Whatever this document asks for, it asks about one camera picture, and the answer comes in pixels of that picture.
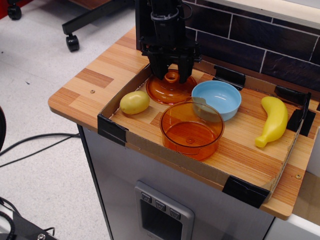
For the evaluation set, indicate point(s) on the black metal base plate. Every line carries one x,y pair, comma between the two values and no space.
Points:
25,230

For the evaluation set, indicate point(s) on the dark brick-pattern backsplash panel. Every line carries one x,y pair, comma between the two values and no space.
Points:
263,44

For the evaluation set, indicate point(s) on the orange transparent pot lid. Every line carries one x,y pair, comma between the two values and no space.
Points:
169,90

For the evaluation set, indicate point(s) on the cardboard fence with black tape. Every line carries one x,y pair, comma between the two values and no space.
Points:
278,168

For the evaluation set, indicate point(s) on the orange transparent plastic pot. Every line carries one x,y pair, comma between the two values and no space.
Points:
192,128

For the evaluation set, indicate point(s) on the yellow toy banana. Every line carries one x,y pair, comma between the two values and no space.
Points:
276,122

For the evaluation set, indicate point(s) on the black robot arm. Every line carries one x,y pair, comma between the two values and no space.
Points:
141,4

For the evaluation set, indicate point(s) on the black caster wheel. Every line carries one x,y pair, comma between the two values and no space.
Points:
14,12

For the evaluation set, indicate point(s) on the light blue plastic bowl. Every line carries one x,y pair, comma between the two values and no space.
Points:
221,96

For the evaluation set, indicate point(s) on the grey cabinet control panel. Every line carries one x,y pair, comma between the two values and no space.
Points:
161,217

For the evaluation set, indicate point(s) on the yellow toy potato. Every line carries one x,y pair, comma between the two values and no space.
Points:
134,102

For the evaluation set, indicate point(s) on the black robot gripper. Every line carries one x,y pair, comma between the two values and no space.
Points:
163,40

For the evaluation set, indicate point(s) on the black chair leg with caster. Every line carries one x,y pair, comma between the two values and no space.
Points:
96,9

